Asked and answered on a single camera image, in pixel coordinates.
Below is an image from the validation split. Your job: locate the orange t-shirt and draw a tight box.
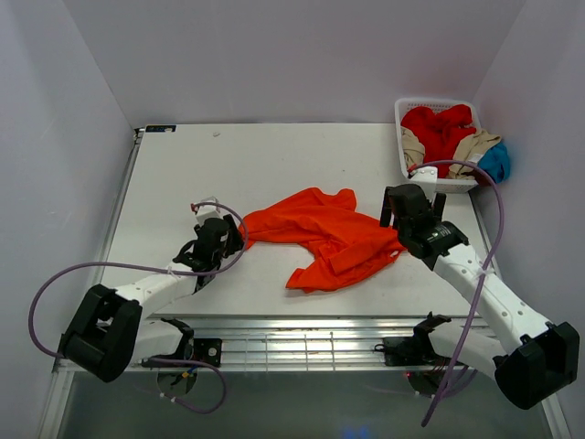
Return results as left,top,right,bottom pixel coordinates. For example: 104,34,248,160
239,187,405,294

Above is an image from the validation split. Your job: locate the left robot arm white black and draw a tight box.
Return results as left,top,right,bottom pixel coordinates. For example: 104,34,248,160
58,215,244,382

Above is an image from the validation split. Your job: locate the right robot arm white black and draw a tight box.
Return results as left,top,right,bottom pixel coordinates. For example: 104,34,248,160
380,184,580,410

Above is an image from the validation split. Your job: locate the white plastic laundry basket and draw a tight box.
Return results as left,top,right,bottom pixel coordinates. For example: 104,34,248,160
395,98,500,193

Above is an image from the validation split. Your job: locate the beige t-shirt in basket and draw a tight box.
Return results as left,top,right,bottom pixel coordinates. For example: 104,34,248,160
400,127,502,168

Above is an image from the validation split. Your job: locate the blue t-shirt in basket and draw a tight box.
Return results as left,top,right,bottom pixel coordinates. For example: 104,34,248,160
478,141,511,184

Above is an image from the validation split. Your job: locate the red t-shirt in basket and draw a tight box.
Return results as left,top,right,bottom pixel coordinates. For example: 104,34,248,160
400,103,477,166

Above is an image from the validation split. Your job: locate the blue label sticker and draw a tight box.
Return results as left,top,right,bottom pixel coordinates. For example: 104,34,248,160
144,124,176,133

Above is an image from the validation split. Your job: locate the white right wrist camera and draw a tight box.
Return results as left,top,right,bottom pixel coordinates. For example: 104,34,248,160
409,166,438,198

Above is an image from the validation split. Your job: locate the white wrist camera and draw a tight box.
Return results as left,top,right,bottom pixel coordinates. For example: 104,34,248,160
190,197,221,226
409,166,438,198

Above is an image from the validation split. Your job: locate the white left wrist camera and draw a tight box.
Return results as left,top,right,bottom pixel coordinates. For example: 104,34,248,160
190,197,221,226

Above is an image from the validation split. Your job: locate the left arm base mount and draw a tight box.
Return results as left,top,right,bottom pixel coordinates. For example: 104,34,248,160
141,337,223,368

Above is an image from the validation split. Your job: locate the aluminium frame rail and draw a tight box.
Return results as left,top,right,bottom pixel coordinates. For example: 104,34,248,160
52,315,549,372

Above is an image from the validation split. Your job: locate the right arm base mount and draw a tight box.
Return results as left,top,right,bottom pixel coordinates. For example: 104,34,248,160
373,312,463,368

